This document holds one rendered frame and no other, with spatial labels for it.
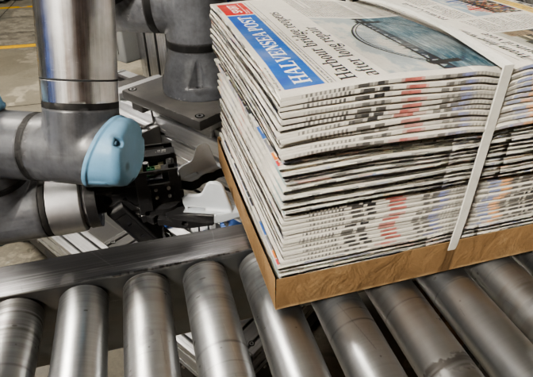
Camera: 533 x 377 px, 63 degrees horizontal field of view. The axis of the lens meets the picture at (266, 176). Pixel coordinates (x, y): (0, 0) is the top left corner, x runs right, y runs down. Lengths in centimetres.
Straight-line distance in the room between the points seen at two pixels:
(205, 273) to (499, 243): 31
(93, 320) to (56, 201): 16
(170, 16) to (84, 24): 36
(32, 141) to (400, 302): 40
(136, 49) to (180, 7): 48
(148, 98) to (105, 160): 42
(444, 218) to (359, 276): 10
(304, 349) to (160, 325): 14
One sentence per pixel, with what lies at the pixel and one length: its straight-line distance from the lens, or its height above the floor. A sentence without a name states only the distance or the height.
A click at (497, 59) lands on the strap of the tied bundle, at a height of 103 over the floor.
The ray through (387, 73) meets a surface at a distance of 35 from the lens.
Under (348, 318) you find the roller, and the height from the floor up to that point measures 80.
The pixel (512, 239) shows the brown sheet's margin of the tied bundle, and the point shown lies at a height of 83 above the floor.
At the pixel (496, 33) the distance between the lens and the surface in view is 49.
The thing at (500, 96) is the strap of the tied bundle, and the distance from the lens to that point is 41.
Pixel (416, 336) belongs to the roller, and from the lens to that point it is 46.
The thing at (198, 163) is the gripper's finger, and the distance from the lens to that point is 63.
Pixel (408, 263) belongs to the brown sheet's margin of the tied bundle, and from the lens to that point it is 47.
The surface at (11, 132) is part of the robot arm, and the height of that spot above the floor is 94.
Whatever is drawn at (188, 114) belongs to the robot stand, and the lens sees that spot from 78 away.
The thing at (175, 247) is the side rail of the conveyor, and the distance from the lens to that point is 52.
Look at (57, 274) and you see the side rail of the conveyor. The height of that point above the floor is 80.
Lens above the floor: 114
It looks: 33 degrees down
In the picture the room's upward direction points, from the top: straight up
